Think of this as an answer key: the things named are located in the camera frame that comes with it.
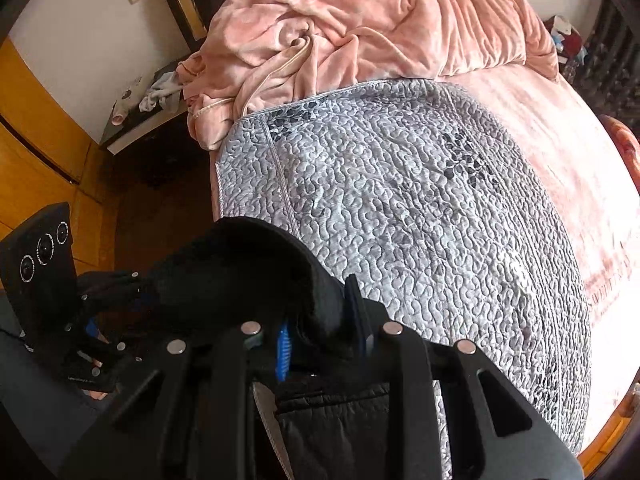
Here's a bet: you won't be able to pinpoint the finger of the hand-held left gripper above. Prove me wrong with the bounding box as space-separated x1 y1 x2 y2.
75 310 153 368
77 270 153 307

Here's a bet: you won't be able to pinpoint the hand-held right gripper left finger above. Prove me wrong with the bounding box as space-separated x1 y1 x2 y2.
60 321 296 480

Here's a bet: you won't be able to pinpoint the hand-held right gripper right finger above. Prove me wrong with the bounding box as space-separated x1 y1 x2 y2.
344 274 586 480

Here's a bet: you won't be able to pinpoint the black pants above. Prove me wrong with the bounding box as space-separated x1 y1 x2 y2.
145 216 396 480

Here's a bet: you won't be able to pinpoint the grey quilted bedspread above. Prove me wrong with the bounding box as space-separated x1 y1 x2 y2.
215 79 593 456

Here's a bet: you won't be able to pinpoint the dark nightstand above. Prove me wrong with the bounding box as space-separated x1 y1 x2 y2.
98 57 213 191

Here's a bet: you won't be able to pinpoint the small pink white item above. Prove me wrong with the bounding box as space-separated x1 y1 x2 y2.
111 87 146 127

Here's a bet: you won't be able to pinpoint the white grey cloth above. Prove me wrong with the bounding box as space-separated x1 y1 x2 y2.
139 72 185 113

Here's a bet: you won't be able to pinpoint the bed with pink sheet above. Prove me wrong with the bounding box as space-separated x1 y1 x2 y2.
187 60 640 466

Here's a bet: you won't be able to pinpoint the pink fleece blanket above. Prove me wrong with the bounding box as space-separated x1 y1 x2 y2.
177 0 561 151

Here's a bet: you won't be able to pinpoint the red pillow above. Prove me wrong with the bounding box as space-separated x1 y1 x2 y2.
597 114 640 171

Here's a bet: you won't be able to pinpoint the cluttered nightstand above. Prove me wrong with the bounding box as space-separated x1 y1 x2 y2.
542 15 591 81

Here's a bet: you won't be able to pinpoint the dark patterned curtain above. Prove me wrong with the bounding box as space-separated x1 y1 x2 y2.
575 0 640 126

